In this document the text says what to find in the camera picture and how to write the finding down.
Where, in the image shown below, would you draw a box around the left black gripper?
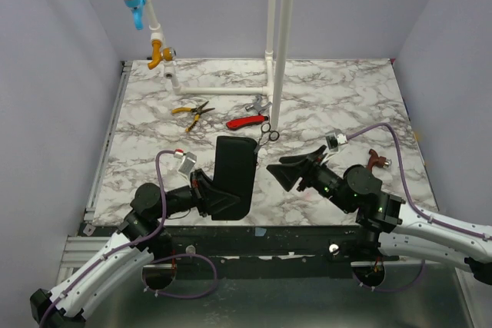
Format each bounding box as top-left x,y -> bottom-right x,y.
155,169 -> 241,219

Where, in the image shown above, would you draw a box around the black fabric tool case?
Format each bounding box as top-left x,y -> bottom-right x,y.
211,136 -> 258,220

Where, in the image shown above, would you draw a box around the silver thinning scissors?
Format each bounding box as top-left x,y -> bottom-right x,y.
254,122 -> 280,154

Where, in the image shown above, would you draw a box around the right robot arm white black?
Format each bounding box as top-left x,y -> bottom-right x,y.
267,146 -> 491,284

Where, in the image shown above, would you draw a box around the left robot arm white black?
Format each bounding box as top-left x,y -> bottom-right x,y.
30,170 -> 254,327

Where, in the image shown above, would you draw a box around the red utility knife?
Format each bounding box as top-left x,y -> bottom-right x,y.
226,114 -> 269,131

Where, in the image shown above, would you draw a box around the brown faucet tap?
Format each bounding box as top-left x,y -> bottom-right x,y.
366,149 -> 392,171

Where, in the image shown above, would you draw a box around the orange faucet tap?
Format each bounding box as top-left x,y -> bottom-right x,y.
148,39 -> 176,70

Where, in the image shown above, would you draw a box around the blue faucet tap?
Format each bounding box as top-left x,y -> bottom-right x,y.
124,0 -> 147,31

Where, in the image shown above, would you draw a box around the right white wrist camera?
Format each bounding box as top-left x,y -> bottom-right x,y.
324,129 -> 348,161

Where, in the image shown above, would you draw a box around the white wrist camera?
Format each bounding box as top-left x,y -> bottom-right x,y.
174,149 -> 197,181
324,129 -> 348,161

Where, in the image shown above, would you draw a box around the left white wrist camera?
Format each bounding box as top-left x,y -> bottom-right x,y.
174,149 -> 197,181

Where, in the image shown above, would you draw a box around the white PVC pipe frame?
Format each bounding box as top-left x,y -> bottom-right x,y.
142,0 -> 294,128

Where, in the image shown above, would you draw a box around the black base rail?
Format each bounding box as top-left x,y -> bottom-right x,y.
76,224 -> 389,279

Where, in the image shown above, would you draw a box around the yellow handled pliers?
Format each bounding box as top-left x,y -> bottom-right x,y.
171,101 -> 214,132

